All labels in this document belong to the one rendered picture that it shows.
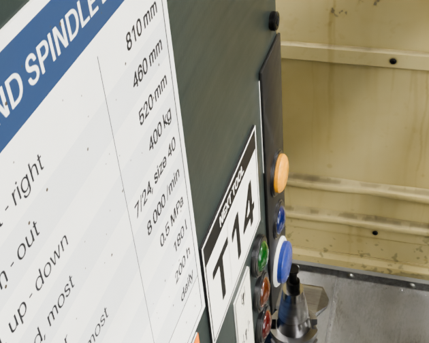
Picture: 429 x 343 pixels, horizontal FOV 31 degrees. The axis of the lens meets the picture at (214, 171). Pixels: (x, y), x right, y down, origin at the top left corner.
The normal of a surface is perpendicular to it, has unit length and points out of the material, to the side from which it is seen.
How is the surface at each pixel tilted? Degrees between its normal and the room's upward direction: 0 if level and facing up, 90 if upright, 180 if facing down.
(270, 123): 90
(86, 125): 90
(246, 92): 90
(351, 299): 24
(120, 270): 90
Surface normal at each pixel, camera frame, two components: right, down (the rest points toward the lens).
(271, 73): 0.95, 0.12
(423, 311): -0.18, -0.45
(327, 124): -0.29, 0.62
